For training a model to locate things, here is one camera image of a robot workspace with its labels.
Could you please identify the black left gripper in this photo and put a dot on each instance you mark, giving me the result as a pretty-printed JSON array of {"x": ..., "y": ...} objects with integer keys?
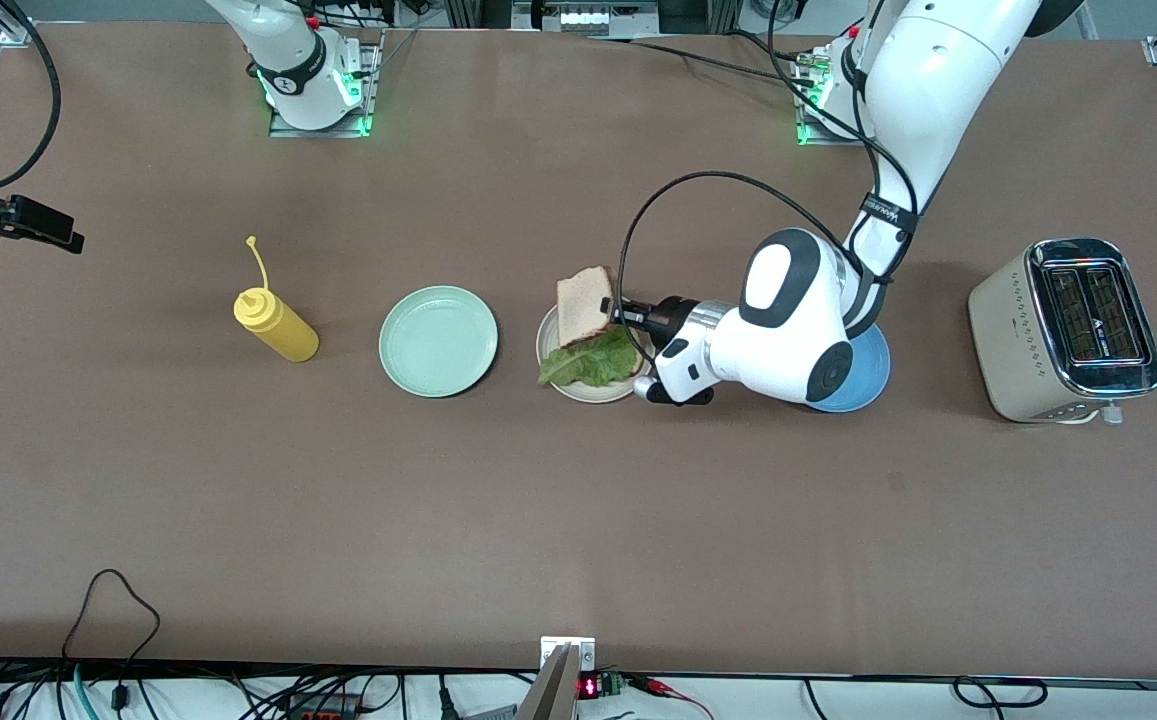
[{"x": 671, "y": 316}]

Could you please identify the toasted bread slice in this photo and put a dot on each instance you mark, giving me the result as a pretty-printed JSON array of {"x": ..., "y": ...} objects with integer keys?
[{"x": 583, "y": 305}]

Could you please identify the green lettuce leaf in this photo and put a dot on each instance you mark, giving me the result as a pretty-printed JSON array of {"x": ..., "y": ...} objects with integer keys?
[{"x": 598, "y": 360}]

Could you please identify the yellow squeeze bottle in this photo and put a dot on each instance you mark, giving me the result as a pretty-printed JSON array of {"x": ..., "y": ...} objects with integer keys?
[{"x": 283, "y": 330}]

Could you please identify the beige plate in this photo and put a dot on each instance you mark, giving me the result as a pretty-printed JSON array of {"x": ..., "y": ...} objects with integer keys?
[{"x": 598, "y": 395}]

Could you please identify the mint green plate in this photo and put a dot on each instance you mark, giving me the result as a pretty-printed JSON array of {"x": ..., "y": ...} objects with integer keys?
[{"x": 438, "y": 340}]

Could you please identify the blue plate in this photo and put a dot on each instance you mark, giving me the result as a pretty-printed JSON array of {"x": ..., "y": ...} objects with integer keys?
[{"x": 868, "y": 385}]

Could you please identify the lit control box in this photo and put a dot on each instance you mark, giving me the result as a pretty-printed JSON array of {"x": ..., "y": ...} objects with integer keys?
[{"x": 583, "y": 18}]

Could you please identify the red LED display module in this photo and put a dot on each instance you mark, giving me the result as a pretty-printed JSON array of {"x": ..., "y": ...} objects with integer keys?
[{"x": 589, "y": 687}]

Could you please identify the cream and chrome toaster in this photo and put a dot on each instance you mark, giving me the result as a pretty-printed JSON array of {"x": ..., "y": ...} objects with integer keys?
[{"x": 1008, "y": 340}]

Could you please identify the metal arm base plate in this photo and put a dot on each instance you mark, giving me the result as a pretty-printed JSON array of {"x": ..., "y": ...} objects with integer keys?
[
  {"x": 375, "y": 80},
  {"x": 808, "y": 135}
]

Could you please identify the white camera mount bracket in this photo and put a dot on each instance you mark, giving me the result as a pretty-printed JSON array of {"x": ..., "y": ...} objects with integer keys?
[{"x": 583, "y": 652}]

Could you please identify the grey metal camera bar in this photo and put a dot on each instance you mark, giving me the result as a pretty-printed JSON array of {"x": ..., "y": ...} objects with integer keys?
[{"x": 553, "y": 695}]

